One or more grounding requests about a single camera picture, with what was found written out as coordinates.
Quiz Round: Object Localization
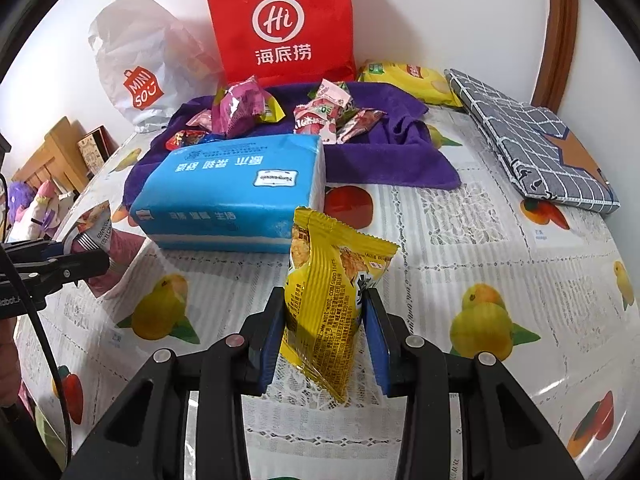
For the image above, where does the red foil candy packet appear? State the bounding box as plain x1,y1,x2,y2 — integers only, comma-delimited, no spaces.
165,129,207,152

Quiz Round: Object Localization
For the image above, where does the small pink candy packet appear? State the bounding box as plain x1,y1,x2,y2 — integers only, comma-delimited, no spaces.
186,108,213,132

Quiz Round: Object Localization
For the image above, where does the yellow snack packet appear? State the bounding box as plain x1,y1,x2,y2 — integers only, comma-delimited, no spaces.
280,207,398,403

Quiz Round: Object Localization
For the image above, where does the pink purple snack bag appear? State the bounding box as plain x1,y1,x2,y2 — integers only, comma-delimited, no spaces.
209,76,285,139

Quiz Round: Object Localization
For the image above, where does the strawberry lychee jelly packet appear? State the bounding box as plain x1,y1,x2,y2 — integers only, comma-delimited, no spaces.
294,96,352,144

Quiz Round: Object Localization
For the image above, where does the toy story candy packet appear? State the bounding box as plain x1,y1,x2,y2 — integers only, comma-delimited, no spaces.
336,108,386,144

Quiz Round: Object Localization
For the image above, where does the red pink snack packet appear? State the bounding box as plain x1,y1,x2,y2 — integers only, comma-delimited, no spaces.
63,200,144,298

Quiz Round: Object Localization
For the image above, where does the white pink nougat packet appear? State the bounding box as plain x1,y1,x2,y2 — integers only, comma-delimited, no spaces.
314,79,352,107

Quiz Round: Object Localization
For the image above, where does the person's left hand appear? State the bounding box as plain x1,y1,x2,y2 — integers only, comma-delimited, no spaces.
0,318,22,408

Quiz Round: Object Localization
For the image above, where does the plush toy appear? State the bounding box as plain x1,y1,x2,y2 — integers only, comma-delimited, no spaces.
6,180,75,242

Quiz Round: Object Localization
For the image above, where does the wooden headboard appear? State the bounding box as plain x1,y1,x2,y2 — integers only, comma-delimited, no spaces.
11,116,89,193

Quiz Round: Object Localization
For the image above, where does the patterned book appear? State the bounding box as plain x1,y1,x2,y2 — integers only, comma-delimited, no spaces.
77,126,118,176

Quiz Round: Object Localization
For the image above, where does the blue tissue pack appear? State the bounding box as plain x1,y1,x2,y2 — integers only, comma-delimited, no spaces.
128,133,326,254

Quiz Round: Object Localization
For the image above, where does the white Miniso plastic bag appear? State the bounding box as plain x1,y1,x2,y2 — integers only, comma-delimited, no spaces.
88,0,224,133

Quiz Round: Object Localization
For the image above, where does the grey checked folded cloth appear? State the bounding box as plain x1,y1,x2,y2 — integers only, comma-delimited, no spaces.
445,68,620,214

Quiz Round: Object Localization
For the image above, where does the purple towel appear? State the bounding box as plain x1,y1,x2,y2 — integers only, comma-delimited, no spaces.
122,81,461,207

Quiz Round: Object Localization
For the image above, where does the red paper Haidilao bag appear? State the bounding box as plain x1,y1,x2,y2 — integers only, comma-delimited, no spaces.
207,0,357,87

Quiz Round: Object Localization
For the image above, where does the yellow chips bag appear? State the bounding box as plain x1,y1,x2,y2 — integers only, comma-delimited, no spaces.
358,61,463,108

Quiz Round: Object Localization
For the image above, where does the black cable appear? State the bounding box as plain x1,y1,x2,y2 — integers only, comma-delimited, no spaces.
0,173,74,466

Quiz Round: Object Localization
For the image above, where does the brown wooden door frame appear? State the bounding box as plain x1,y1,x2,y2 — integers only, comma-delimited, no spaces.
532,0,579,113

